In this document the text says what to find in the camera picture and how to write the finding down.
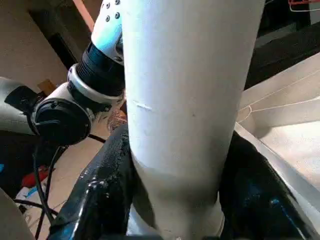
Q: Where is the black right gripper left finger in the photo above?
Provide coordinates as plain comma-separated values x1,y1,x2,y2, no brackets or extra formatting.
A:
47,124,137,240

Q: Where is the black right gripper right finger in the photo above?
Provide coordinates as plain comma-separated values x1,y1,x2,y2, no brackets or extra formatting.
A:
219,131,320,240

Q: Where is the white plastic table top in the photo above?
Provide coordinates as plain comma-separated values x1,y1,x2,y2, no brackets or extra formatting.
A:
234,65,320,228

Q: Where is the white plastic table leg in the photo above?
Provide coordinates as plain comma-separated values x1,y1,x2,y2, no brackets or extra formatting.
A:
121,0,267,240

